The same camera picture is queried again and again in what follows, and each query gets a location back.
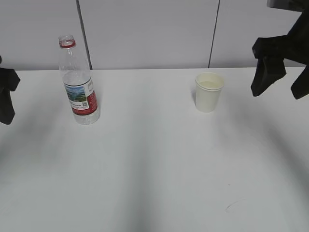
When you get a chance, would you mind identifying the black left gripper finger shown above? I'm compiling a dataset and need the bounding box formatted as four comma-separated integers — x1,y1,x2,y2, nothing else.
0,68,20,125

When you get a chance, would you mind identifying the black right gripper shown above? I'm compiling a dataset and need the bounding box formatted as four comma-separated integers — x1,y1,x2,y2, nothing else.
251,0,309,99

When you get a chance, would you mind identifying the white paper cup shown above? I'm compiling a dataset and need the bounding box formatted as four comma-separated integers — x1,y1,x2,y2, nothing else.
195,72,225,113

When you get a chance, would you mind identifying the clear plastic water bottle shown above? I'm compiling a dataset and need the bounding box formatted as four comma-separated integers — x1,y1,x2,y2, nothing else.
58,35,100,125

